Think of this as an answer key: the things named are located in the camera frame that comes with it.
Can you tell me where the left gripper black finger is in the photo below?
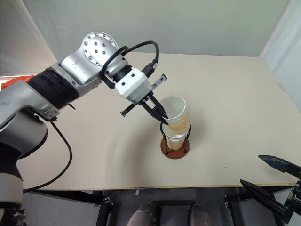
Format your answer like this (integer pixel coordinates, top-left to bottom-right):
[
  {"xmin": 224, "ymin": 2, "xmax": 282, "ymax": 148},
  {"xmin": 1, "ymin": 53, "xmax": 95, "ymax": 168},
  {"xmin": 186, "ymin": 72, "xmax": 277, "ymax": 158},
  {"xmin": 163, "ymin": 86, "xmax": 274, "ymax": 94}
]
[
  {"xmin": 142, "ymin": 100, "xmax": 168, "ymax": 126},
  {"xmin": 149, "ymin": 94, "xmax": 169, "ymax": 118}
]

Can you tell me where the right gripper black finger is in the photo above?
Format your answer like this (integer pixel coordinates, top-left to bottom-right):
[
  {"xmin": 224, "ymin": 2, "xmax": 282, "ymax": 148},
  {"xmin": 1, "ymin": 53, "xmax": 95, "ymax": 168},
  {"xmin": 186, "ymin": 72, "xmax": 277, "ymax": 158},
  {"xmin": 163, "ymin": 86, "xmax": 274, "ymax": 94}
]
[
  {"xmin": 239, "ymin": 178, "xmax": 286, "ymax": 213},
  {"xmin": 258, "ymin": 154, "xmax": 301, "ymax": 176}
]

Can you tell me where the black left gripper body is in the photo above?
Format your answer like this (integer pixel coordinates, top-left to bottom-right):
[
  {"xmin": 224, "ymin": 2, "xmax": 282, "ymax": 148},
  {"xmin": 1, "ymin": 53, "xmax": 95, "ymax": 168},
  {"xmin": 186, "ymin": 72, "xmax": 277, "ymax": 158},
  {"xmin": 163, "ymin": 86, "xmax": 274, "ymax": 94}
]
[{"xmin": 119, "ymin": 73, "xmax": 168, "ymax": 117}]

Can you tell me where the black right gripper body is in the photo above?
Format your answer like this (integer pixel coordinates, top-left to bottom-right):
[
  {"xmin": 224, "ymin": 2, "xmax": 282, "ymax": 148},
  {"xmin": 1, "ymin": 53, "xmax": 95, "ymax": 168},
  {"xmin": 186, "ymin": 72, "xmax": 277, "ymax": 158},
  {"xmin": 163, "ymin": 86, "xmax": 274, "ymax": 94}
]
[{"xmin": 281, "ymin": 175, "xmax": 301, "ymax": 225}]

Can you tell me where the tan ribbed paper cup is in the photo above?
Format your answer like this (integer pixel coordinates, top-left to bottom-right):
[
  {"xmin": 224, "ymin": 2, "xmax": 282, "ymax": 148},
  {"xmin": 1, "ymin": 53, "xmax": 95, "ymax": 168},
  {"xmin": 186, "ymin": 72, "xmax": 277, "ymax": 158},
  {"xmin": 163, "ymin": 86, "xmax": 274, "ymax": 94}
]
[
  {"xmin": 165, "ymin": 128, "xmax": 189, "ymax": 151},
  {"xmin": 159, "ymin": 96, "xmax": 191, "ymax": 136}
]

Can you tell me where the dark rounded shape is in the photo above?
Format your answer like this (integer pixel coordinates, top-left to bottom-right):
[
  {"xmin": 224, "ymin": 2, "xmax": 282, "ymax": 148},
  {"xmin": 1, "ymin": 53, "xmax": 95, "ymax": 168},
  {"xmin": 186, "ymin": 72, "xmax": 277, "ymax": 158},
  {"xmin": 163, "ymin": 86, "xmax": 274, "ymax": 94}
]
[{"xmin": 128, "ymin": 202, "xmax": 158, "ymax": 226}]

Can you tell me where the orange red object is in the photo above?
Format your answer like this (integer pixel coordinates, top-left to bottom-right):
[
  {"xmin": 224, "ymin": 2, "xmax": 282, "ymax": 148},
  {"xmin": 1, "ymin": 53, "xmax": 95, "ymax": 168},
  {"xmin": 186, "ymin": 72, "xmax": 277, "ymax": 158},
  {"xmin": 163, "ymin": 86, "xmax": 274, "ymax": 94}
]
[{"xmin": 0, "ymin": 75, "xmax": 36, "ymax": 91}]

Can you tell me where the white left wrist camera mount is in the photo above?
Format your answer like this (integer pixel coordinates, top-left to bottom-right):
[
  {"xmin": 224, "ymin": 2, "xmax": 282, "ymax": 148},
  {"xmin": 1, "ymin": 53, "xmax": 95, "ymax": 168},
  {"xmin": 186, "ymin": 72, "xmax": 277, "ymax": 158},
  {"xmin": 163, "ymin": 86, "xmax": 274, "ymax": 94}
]
[{"xmin": 114, "ymin": 67, "xmax": 153, "ymax": 105}]

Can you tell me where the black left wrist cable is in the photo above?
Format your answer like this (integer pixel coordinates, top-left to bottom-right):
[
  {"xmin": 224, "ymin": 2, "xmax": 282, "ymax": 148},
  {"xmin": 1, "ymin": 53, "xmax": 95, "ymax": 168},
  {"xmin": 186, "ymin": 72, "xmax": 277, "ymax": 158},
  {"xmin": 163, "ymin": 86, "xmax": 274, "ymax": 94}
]
[{"xmin": 102, "ymin": 41, "xmax": 160, "ymax": 79}]

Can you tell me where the black wire cup holder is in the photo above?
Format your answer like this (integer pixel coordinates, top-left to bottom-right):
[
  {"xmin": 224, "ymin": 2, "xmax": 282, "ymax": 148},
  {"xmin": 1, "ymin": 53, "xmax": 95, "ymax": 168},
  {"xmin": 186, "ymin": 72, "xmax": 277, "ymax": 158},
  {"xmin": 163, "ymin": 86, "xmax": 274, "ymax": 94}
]
[{"xmin": 159, "ymin": 119, "xmax": 192, "ymax": 161}]

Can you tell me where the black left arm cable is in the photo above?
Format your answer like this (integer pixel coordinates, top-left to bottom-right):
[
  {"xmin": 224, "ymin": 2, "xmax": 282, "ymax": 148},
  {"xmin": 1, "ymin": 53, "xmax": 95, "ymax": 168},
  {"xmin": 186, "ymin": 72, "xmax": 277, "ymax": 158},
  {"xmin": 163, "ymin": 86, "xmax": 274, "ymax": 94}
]
[{"xmin": 23, "ymin": 119, "xmax": 72, "ymax": 192}]

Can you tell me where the black metal table frame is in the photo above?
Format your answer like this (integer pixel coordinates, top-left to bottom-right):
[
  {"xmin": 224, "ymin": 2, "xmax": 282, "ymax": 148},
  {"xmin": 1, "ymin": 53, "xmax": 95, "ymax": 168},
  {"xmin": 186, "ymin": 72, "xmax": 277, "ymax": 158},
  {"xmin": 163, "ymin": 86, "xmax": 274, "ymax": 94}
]
[{"xmin": 23, "ymin": 182, "xmax": 301, "ymax": 226}]

